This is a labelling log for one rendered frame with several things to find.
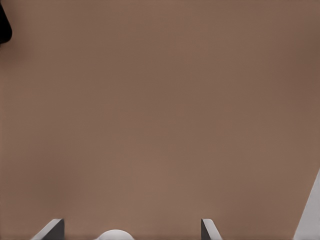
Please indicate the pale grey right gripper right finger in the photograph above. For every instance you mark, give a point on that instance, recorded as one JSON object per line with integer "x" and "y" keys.
{"x": 208, "y": 231}

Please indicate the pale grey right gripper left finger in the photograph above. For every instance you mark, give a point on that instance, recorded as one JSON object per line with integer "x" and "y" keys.
{"x": 53, "y": 231}

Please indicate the pale grey storage box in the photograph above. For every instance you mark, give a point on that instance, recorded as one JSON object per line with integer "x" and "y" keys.
{"x": 310, "y": 215}

